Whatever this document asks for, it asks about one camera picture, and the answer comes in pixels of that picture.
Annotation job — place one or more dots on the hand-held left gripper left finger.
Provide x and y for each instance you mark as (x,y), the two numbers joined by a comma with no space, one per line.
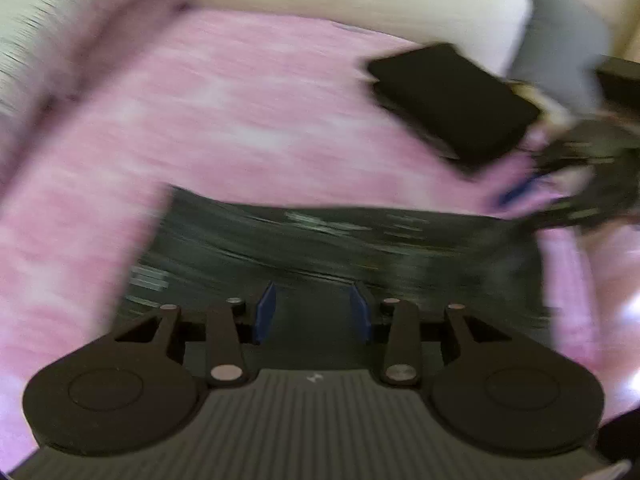
(265,310)

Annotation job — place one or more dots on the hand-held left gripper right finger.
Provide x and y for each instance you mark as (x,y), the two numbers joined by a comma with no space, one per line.
(361,311)

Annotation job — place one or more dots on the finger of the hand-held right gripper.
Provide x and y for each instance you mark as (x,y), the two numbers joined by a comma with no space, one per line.
(520,191)
(555,214)

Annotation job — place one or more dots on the dark grey garment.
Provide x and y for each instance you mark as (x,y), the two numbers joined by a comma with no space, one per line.
(320,250)

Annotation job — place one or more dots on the black folded garment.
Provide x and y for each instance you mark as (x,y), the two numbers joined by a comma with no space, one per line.
(452,102)

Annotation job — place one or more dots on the grey cloth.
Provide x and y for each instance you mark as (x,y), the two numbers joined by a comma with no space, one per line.
(560,40)

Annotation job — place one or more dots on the pink fluffy blanket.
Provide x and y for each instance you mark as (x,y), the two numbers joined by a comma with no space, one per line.
(240,120)

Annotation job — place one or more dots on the pale lavender quilt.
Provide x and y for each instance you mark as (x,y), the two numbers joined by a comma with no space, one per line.
(45,25)

